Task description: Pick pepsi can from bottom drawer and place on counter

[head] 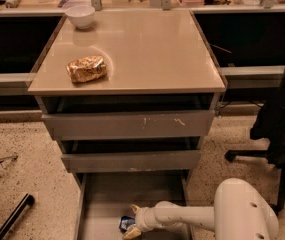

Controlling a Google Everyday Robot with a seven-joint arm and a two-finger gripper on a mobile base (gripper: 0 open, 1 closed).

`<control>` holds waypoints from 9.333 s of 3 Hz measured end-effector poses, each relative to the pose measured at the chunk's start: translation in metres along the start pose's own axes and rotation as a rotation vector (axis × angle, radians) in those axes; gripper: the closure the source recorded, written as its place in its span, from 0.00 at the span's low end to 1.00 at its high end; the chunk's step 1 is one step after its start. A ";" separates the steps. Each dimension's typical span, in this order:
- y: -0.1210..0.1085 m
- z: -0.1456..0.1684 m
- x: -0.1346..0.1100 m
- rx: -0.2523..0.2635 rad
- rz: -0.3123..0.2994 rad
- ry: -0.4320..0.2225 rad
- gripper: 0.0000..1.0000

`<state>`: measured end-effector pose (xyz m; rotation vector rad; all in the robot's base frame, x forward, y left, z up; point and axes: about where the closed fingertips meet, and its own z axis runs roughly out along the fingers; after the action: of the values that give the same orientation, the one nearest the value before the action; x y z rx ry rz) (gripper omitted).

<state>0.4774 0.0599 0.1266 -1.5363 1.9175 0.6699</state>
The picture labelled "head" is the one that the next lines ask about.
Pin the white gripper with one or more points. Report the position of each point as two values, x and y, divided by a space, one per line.
144 218

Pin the blue pepsi can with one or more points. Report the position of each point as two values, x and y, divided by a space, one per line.
126 224

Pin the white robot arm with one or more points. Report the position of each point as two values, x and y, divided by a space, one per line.
239 213

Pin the grey bottom drawer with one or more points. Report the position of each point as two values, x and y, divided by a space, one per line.
106 197

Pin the grey drawer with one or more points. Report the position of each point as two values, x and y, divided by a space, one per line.
132 155
106 117
106 197

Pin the grey middle drawer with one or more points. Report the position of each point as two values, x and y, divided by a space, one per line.
132 155

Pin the grey top drawer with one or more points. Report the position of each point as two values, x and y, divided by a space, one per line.
106 117

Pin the grey drawer cabinet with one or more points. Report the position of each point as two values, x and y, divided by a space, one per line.
147 52

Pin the black chair leg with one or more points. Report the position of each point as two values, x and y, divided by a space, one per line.
27 200

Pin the crumpled gold chip bag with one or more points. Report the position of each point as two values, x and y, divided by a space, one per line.
87 69

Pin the white bowl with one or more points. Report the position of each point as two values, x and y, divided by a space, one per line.
81 16

